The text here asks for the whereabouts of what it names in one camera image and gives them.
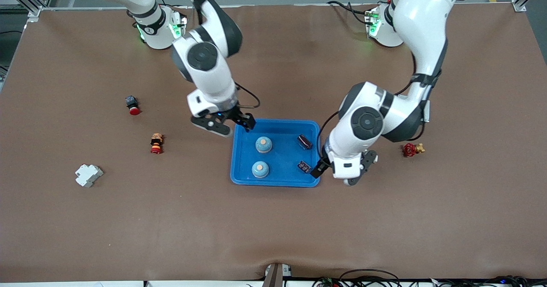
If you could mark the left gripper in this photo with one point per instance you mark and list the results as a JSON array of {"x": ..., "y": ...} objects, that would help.
[{"x": 319, "y": 168}]

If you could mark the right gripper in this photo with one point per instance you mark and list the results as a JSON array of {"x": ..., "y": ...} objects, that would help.
[{"x": 234, "y": 115}]

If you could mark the dark brown relay block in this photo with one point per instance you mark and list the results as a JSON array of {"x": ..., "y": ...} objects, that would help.
[{"x": 304, "y": 142}]

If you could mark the light blue call bell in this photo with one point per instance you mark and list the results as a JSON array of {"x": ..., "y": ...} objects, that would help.
[
  {"x": 263, "y": 145},
  {"x": 260, "y": 170}
]

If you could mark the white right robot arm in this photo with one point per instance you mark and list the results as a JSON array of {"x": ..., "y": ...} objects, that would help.
[{"x": 209, "y": 65}]

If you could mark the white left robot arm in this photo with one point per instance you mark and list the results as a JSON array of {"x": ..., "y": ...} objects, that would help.
[{"x": 423, "y": 30}]

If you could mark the blue plastic tray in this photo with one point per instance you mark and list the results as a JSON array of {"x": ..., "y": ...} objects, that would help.
[{"x": 277, "y": 171}]

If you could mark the brown paper table cover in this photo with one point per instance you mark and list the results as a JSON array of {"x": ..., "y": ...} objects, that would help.
[{"x": 273, "y": 227}]

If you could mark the red yellow black push button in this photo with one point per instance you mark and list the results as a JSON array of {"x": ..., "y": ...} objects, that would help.
[{"x": 156, "y": 144}]

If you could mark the red valve with brass fitting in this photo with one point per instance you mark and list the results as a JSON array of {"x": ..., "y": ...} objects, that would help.
[{"x": 411, "y": 150}]

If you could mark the red button with black base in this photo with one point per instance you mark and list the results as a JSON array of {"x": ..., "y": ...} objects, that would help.
[{"x": 133, "y": 106}]

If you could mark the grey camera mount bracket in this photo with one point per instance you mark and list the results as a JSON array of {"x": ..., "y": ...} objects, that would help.
[{"x": 275, "y": 275}]

